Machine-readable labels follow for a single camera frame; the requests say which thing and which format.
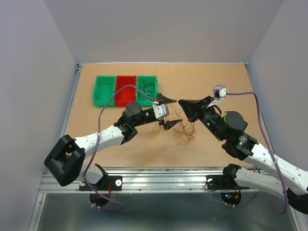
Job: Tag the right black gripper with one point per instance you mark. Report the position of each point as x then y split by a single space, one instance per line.
194 109

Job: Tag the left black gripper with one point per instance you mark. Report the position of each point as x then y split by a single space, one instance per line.
162 99

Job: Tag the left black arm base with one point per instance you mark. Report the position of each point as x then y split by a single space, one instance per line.
110 182

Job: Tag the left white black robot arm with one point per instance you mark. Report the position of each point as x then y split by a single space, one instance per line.
66 160

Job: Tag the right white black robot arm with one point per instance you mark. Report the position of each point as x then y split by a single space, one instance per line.
283 179

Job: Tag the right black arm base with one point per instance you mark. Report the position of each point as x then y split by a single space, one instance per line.
224 181

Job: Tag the far green plastic bin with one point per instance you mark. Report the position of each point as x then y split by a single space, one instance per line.
148 85

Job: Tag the green plastic bin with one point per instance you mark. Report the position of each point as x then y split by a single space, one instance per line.
104 89
148 85

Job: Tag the red plastic bin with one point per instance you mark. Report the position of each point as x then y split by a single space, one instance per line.
128 94

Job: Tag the near green plastic bin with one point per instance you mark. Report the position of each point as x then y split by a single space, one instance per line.
104 89

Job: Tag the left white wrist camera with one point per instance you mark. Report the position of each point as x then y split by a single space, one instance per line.
160 111

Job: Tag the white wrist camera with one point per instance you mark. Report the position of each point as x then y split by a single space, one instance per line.
220 93
160 111

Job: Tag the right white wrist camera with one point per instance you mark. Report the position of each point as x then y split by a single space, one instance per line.
220 93

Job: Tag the aluminium frame rail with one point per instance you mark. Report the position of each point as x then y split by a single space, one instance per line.
168 194

